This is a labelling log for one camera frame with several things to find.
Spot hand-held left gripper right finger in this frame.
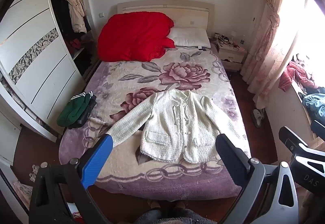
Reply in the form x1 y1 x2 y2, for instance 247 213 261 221
216 133 299 224

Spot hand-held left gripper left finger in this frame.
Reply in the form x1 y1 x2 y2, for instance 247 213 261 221
29 134 113 224

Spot beige hanging coat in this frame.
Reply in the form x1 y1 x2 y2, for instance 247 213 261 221
64 0 86 34

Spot green garment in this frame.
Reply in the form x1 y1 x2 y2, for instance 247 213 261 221
56 92 94 127

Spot red clothing in wardrobe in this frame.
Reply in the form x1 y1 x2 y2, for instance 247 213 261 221
66 38 85 55

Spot dark hanging clothes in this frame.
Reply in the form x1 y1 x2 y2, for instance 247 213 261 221
49 0 74 40

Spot floral plush blanket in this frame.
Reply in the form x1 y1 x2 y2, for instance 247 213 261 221
59 45 252 201

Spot cream nightstand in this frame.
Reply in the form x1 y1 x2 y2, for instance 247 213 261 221
217 41 247 72

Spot window sill cabinet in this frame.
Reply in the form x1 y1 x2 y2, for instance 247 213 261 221
265 79 325 148

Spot beige wooden bed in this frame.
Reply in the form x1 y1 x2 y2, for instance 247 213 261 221
59 0 252 201

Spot white tweed jacket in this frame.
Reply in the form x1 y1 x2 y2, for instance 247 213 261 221
105 88 248 164

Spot red quilt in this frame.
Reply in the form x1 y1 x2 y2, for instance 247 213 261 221
97 11 176 62

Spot pink floral curtain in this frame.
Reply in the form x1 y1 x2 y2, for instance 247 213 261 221
240 0 290 110

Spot blue garment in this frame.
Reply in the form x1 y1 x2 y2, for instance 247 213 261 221
302 93 325 120

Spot white pillow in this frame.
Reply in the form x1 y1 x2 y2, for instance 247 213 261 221
168 27 211 49

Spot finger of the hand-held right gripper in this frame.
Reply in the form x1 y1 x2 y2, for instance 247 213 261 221
311 120 325 138
278 126 308 155

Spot white wardrobe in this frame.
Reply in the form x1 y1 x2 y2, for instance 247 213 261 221
0 0 99 143

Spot pink red garment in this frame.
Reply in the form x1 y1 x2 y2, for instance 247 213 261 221
278 60 318 92

